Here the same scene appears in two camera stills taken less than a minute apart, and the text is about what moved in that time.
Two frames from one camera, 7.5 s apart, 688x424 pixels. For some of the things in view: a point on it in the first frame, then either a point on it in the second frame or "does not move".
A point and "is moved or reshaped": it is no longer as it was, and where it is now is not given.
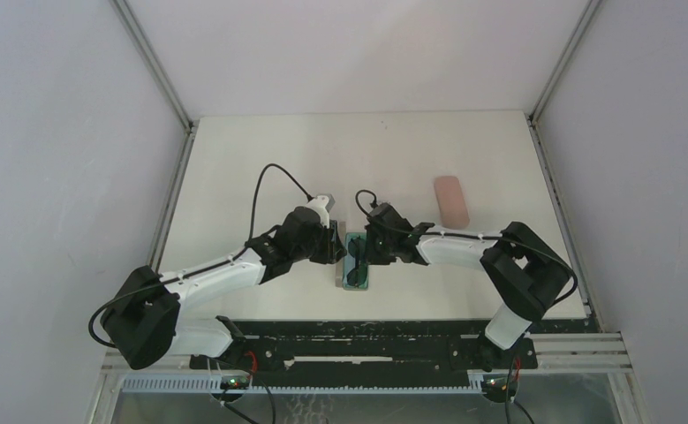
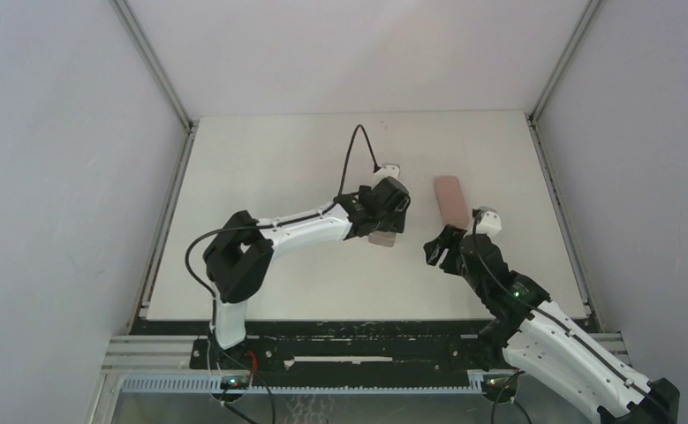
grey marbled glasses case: (355, 269) is moved or reshaped
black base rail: (367, 350) does not move
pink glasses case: (453, 208) does not move
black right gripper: (373, 244) to (454, 253)
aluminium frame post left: (138, 34) does not move
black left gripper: (334, 245) to (395, 219)
